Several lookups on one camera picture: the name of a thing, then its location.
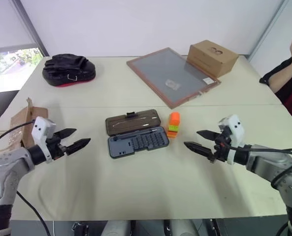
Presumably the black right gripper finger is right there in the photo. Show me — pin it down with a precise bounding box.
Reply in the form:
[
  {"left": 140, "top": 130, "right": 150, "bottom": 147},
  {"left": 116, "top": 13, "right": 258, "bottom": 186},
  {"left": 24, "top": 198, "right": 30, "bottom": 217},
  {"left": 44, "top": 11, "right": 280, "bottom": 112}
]
[
  {"left": 183, "top": 141, "right": 215, "bottom": 161},
  {"left": 196, "top": 130, "right": 222, "bottom": 142}
]

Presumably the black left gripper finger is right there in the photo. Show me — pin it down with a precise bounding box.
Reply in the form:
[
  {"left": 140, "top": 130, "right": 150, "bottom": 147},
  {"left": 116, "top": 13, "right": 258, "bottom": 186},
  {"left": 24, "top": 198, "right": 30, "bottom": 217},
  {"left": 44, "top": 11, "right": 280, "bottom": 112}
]
[
  {"left": 59, "top": 128, "right": 78, "bottom": 142},
  {"left": 65, "top": 138, "right": 92, "bottom": 156}
]

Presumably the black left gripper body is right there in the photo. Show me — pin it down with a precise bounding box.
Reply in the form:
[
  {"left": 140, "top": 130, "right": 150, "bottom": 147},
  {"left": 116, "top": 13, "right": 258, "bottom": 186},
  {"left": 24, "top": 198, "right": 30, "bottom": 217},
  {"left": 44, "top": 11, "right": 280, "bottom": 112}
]
[{"left": 46, "top": 132, "right": 70, "bottom": 161}]

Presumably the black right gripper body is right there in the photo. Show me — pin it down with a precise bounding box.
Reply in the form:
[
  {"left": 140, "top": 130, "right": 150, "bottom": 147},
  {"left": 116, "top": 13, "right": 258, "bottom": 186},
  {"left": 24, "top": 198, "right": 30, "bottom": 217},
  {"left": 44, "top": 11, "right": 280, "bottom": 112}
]
[{"left": 208, "top": 128, "right": 233, "bottom": 163}]

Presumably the screwdriver bit case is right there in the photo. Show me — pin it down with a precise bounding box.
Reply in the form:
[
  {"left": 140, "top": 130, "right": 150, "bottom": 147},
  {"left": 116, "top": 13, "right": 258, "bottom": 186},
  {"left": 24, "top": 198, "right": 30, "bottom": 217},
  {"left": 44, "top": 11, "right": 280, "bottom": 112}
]
[{"left": 105, "top": 109, "right": 170, "bottom": 160}]

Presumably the orange toy block stack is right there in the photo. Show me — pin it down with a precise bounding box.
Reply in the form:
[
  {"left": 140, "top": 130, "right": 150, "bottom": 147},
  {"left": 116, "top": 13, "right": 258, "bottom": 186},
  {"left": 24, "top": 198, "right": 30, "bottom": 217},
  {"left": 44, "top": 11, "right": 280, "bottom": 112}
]
[{"left": 166, "top": 112, "right": 181, "bottom": 139}]

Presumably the torn brown cardboard piece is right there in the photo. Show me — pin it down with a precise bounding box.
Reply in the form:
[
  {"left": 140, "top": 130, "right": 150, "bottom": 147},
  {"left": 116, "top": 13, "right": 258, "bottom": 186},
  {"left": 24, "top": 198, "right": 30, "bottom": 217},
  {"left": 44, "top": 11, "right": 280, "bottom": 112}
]
[{"left": 10, "top": 97, "right": 49, "bottom": 148}]

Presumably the small clear plastic piece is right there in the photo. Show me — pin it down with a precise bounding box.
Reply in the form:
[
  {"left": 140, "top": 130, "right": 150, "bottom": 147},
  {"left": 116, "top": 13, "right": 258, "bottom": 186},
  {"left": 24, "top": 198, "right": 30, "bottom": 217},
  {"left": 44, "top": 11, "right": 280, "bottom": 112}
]
[{"left": 165, "top": 79, "right": 181, "bottom": 91}]

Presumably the black boxing focus pad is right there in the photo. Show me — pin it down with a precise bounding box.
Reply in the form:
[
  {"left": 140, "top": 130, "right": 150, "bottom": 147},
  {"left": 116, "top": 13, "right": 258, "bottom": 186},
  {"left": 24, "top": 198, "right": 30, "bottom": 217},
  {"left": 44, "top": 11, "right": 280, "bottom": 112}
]
[{"left": 42, "top": 54, "right": 97, "bottom": 88}]

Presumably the brown cardboard box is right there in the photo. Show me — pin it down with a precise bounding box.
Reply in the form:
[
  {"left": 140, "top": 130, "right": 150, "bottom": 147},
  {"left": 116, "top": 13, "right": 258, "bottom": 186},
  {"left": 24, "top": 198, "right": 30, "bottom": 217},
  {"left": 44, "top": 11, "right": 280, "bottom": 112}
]
[{"left": 186, "top": 39, "right": 240, "bottom": 78}]

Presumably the brown framed mesh screen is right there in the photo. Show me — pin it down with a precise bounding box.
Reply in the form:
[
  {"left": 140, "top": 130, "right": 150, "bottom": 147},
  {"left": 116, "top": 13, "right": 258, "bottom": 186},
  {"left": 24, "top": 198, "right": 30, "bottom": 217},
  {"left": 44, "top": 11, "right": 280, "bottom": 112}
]
[{"left": 126, "top": 47, "right": 222, "bottom": 110}]

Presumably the silver rounded robot leg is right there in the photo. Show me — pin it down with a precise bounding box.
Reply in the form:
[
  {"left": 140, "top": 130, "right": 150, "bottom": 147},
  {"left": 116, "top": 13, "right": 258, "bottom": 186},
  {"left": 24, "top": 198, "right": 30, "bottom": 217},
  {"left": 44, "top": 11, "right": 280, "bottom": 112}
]
[
  {"left": 103, "top": 219, "right": 132, "bottom": 236},
  {"left": 169, "top": 219, "right": 198, "bottom": 236}
]

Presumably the window with outdoor view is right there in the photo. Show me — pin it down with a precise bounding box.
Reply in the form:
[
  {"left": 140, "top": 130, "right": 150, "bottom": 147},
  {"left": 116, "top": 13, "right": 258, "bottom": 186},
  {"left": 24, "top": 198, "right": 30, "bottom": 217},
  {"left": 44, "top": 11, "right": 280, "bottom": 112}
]
[{"left": 0, "top": 46, "right": 44, "bottom": 94}]

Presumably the white roller blind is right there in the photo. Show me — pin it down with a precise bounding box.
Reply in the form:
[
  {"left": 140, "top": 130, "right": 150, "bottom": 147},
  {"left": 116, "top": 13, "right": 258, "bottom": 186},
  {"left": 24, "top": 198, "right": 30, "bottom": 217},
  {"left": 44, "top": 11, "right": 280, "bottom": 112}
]
[{"left": 0, "top": 0, "right": 37, "bottom": 54}]

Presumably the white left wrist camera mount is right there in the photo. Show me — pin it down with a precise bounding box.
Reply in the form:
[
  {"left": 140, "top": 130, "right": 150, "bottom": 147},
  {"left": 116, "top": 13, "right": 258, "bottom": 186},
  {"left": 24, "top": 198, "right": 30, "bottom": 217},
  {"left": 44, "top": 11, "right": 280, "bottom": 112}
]
[{"left": 32, "top": 117, "right": 57, "bottom": 164}]

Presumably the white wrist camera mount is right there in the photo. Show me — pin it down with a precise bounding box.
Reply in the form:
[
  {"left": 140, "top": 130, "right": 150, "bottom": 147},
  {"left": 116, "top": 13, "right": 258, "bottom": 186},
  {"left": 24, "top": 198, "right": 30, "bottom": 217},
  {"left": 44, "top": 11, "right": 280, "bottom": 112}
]
[
  {"left": 218, "top": 114, "right": 245, "bottom": 166},
  {"left": 32, "top": 117, "right": 57, "bottom": 164}
]

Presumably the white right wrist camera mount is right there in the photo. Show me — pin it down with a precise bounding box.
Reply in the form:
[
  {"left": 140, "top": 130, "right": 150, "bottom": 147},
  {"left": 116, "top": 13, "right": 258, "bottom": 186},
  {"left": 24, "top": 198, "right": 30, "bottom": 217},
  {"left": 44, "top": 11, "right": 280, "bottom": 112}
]
[{"left": 218, "top": 114, "right": 245, "bottom": 166}]

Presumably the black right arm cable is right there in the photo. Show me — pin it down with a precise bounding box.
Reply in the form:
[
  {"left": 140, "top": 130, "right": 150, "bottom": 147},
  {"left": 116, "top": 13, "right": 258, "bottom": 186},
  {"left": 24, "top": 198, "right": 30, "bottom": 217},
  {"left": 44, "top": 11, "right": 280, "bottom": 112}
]
[{"left": 224, "top": 144, "right": 292, "bottom": 190}]

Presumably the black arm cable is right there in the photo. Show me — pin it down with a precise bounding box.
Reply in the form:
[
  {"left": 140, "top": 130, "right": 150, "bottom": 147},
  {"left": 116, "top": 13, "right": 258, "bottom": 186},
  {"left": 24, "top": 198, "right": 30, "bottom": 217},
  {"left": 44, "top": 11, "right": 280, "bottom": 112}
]
[
  {"left": 0, "top": 119, "right": 36, "bottom": 152},
  {"left": 224, "top": 144, "right": 292, "bottom": 190}
]

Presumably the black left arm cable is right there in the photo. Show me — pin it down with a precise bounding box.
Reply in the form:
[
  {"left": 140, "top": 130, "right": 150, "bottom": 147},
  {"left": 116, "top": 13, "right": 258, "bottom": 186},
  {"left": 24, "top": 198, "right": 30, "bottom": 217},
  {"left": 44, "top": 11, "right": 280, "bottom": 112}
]
[{"left": 0, "top": 119, "right": 36, "bottom": 152}]

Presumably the black body cable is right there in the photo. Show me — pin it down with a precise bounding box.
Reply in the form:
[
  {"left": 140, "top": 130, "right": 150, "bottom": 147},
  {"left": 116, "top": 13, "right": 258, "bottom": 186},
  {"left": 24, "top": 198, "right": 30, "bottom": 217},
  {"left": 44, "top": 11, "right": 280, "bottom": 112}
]
[{"left": 16, "top": 191, "right": 52, "bottom": 236}]

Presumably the grey window frame post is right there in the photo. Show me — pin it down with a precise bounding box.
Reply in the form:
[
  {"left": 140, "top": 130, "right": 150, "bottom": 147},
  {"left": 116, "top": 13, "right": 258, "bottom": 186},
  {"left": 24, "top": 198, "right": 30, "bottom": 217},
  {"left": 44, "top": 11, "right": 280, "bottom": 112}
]
[{"left": 11, "top": 0, "right": 50, "bottom": 57}]

